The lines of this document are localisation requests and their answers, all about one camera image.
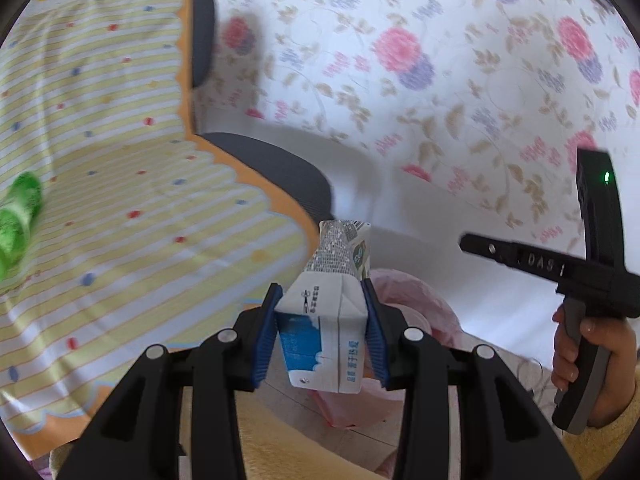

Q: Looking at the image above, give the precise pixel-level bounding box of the person's right forearm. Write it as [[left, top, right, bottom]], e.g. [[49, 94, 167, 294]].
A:
[[560, 400, 640, 480]]

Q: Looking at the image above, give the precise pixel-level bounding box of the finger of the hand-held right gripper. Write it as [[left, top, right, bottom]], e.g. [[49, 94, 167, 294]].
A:
[[459, 232, 518, 267]]

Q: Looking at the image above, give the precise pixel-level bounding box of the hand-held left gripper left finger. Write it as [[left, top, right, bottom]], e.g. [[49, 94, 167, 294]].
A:
[[60, 282, 286, 480]]

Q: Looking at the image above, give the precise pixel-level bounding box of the blue and white milk carton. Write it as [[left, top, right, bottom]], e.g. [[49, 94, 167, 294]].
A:
[[274, 220, 373, 395]]

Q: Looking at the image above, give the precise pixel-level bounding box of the grey office chair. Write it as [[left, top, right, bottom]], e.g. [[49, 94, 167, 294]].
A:
[[189, 0, 335, 226]]

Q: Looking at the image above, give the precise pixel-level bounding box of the yellow striped chair cover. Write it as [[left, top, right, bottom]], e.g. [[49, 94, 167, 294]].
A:
[[0, 0, 321, 436]]

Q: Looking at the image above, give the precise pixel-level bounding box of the pink plastic bag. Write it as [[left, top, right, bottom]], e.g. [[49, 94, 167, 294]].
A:
[[312, 267, 463, 431]]

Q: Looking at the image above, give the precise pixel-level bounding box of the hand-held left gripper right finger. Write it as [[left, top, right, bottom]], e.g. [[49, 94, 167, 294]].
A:
[[361, 279, 583, 480]]

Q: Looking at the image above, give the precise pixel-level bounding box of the person's right hand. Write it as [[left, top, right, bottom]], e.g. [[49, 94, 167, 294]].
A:
[[552, 307, 640, 428]]

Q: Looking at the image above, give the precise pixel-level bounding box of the green plastic bottle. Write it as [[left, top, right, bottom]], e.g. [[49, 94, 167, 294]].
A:
[[0, 171, 45, 281]]

